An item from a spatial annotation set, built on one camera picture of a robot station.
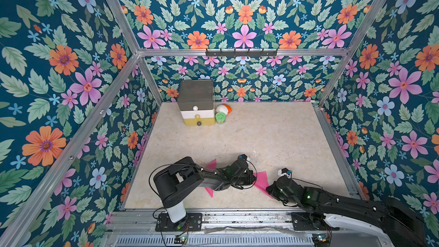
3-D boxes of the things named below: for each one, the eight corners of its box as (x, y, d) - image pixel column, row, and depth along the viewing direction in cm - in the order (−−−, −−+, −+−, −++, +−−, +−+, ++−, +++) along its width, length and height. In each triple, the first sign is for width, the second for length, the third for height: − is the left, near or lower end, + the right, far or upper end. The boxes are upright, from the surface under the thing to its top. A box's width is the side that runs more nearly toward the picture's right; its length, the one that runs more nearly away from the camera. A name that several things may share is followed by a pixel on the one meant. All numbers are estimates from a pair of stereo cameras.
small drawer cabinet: (180, 127, 108) (171, 106, 93) (187, 99, 125) (181, 77, 110) (214, 127, 108) (211, 106, 93) (216, 99, 125) (214, 77, 110)
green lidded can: (215, 124, 110) (214, 119, 106) (216, 117, 114) (215, 111, 110) (226, 124, 110) (226, 119, 106) (226, 117, 114) (226, 111, 110)
